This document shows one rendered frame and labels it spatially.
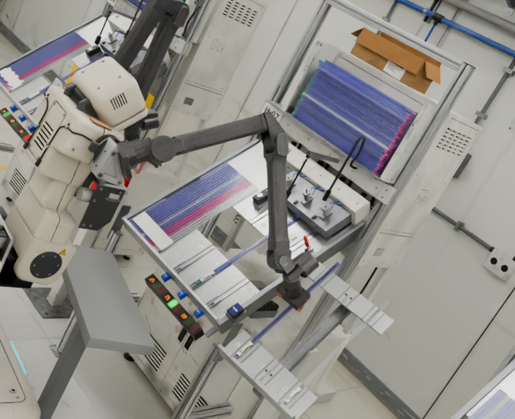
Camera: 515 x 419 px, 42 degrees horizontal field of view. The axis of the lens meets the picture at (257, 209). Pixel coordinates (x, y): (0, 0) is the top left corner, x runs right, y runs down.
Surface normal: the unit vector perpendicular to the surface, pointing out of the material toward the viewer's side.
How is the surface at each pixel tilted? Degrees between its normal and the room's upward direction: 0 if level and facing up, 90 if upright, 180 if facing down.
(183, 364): 90
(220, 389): 90
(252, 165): 43
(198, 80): 90
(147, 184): 90
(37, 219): 82
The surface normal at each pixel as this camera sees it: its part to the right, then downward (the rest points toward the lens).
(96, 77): -0.21, -0.68
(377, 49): -0.53, -0.22
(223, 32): 0.62, 0.53
